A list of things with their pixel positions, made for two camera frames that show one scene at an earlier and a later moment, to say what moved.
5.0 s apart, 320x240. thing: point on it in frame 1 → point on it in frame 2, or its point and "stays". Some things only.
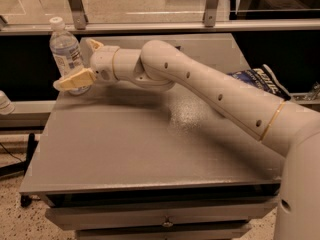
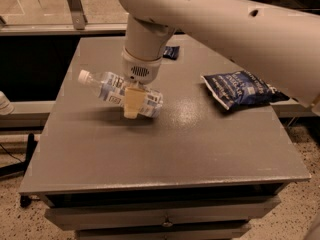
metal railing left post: [76, 3] stays
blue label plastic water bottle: [66, 52] → [111, 86]
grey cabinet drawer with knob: [62, 218] stays
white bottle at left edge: [6, 106] stays
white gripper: [102, 63] → [139, 69]
